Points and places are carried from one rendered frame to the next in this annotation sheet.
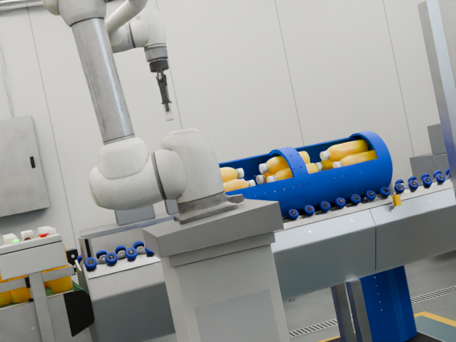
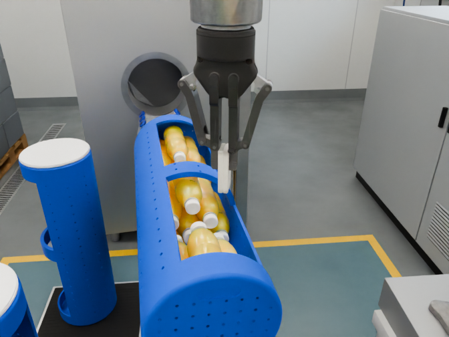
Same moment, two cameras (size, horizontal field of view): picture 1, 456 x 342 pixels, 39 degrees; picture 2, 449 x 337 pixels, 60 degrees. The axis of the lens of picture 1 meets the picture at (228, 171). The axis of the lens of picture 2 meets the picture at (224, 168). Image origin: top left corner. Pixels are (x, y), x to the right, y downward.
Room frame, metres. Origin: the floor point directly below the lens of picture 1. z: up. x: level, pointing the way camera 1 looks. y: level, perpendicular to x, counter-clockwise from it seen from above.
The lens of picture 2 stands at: (2.43, 0.70, 1.73)
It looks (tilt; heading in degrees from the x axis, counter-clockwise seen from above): 28 degrees down; 279
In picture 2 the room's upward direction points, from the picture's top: straight up
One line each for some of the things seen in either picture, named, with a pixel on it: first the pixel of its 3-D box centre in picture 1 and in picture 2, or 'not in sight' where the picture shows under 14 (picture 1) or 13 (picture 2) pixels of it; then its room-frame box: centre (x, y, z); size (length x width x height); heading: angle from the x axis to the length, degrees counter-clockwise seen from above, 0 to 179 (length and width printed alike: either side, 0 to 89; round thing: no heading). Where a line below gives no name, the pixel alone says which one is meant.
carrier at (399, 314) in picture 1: (373, 255); (74, 237); (3.35, -0.66, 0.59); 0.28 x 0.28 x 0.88
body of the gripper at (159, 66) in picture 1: (160, 72); (225, 62); (2.51, 0.18, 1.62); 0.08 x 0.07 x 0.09; 179
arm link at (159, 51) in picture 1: (156, 53); (226, 1); (2.51, 0.18, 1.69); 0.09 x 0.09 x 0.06
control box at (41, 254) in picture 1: (30, 255); not in sight; (2.03, 0.67, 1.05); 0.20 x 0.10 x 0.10; 111
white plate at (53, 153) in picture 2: not in sight; (55, 152); (3.35, -0.66, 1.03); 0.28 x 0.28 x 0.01
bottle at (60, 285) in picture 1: (56, 262); not in sight; (2.18, 0.64, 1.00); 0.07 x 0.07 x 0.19
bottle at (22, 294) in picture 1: (17, 271); not in sight; (2.13, 0.76, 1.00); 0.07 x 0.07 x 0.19
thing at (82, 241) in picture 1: (85, 253); not in sight; (2.37, 0.58, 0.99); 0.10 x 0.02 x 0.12; 21
